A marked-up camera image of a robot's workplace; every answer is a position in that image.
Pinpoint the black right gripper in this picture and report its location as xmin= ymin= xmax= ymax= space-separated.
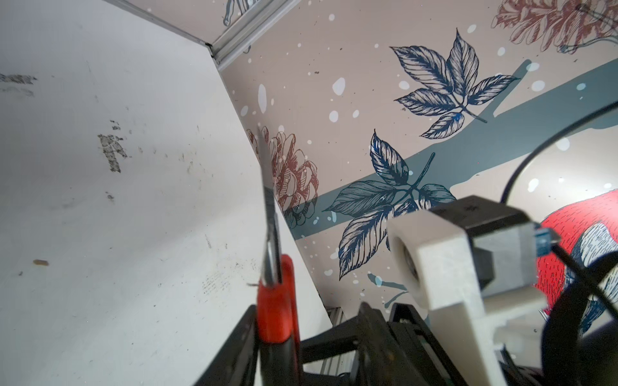
xmin=300 ymin=302 xmax=467 ymax=385

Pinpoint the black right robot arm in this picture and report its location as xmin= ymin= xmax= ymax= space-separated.
xmin=299 ymin=184 xmax=617 ymax=385

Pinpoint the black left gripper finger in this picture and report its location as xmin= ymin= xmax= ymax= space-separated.
xmin=194 ymin=305 xmax=258 ymax=386

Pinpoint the red black utility knife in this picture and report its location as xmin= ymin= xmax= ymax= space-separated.
xmin=256 ymin=134 xmax=303 ymax=385

